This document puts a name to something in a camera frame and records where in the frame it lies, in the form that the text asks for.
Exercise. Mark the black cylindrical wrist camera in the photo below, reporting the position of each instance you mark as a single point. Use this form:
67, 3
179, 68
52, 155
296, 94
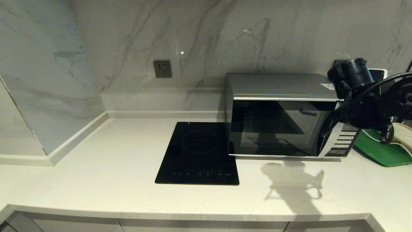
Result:
358, 72

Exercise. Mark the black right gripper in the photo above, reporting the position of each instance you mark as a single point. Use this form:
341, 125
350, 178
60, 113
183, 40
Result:
367, 108

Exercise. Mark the grey cabinet front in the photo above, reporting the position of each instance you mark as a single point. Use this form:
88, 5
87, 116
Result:
325, 228
193, 227
64, 226

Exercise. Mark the black glass microwave door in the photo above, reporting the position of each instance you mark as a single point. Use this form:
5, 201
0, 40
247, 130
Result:
276, 129

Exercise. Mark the black induction cooktop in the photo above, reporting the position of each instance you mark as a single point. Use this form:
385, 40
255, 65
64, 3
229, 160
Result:
198, 154

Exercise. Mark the grey single wall socket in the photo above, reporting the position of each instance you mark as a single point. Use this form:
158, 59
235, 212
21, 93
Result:
162, 69

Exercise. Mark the green plastic tray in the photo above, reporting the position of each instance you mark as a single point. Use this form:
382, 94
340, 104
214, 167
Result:
373, 151

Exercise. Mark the silver microwave oven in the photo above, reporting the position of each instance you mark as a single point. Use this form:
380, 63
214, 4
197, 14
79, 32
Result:
280, 83

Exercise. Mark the white paper label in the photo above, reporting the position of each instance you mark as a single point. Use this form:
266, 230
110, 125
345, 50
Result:
327, 86

